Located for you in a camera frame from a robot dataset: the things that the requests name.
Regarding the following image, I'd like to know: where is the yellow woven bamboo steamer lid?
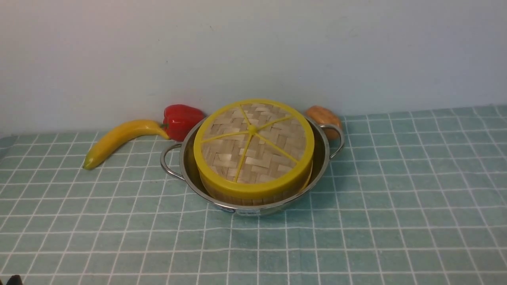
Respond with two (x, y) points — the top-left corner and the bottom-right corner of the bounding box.
(193, 99), (315, 200)

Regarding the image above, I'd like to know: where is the yellow-rimmed bamboo steamer basket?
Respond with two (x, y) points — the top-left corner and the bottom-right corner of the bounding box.
(198, 155), (313, 206)

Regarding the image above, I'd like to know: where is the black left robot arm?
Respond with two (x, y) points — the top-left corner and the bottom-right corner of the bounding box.
(6, 275), (23, 285)

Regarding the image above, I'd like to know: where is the brown bread roll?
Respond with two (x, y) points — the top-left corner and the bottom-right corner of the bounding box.
(305, 105), (343, 141)

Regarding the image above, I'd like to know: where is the red plastic bell pepper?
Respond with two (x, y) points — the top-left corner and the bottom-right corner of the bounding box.
(162, 104), (205, 141)

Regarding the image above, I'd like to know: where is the yellow plastic banana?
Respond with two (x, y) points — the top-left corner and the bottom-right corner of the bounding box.
(82, 120), (170, 170)

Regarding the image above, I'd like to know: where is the green checkered tablecloth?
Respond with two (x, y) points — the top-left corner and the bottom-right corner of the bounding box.
(0, 105), (507, 285)

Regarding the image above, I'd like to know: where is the stainless steel two-handled pot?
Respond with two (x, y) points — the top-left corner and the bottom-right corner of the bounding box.
(160, 116), (345, 217)

